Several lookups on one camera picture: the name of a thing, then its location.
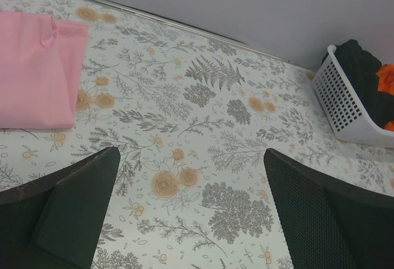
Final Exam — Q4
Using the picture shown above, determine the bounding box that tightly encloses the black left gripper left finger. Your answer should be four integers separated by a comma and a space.
1, 147, 120, 268

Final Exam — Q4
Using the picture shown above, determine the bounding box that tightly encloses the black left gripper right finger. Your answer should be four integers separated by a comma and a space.
263, 148, 393, 268

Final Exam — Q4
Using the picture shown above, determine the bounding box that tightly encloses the black t shirt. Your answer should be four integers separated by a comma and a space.
334, 39, 384, 128

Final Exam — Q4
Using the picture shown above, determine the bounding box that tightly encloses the white plastic laundry basket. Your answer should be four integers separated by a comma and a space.
312, 45, 394, 148

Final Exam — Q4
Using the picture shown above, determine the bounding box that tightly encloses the orange t shirt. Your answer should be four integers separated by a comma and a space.
376, 64, 393, 132

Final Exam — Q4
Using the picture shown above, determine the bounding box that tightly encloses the pink folded t shirt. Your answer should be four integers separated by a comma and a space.
1, 11, 88, 129

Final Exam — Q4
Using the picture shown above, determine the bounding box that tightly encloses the floral patterned table mat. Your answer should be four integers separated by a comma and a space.
1, 0, 393, 268

